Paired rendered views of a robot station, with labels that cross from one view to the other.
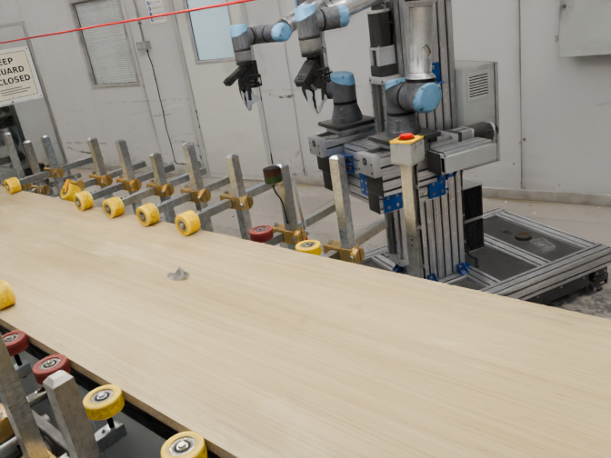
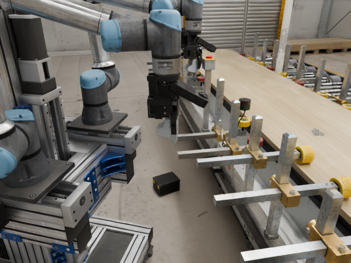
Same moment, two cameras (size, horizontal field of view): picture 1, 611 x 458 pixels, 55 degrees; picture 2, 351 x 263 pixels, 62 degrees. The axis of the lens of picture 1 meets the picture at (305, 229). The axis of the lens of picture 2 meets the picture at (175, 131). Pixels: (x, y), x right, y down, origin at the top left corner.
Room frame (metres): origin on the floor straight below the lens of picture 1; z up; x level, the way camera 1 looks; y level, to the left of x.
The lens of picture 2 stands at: (3.24, 0.61, 1.60)
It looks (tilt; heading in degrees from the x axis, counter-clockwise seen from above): 26 degrees down; 216
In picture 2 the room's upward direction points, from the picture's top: straight up
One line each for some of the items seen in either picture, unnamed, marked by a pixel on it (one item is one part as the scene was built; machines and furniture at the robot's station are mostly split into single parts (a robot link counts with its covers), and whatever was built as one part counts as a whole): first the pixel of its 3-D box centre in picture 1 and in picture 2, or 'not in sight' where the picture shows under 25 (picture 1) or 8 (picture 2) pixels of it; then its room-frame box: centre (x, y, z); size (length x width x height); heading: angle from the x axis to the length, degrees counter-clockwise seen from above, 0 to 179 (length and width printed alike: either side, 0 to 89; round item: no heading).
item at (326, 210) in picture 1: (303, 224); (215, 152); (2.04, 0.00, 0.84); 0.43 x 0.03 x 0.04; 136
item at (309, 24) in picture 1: (307, 22); (193, 6); (2.10, -0.12, 1.55); 0.09 x 0.08 x 0.11; 114
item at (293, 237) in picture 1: (287, 234); (233, 148); (1.95, 0.07, 0.85); 0.14 x 0.06 x 0.05; 46
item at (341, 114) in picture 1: (345, 110); (24, 162); (2.86, -0.29, 1.09); 0.15 x 0.15 x 0.10
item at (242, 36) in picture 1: (240, 37); (164, 34); (2.65, 0.15, 1.51); 0.09 x 0.08 x 0.11; 132
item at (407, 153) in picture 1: (407, 151); (208, 63); (1.58, -0.32, 1.18); 0.07 x 0.07 x 0.08; 46
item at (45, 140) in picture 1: (57, 178); not in sight; (3.16, 1.30, 0.91); 0.04 x 0.04 x 0.48; 46
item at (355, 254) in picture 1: (344, 252); (218, 133); (1.78, -0.11, 0.82); 0.14 x 0.06 x 0.05; 46
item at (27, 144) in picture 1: (39, 181); not in sight; (3.34, 1.48, 0.87); 0.04 x 0.04 x 0.48; 46
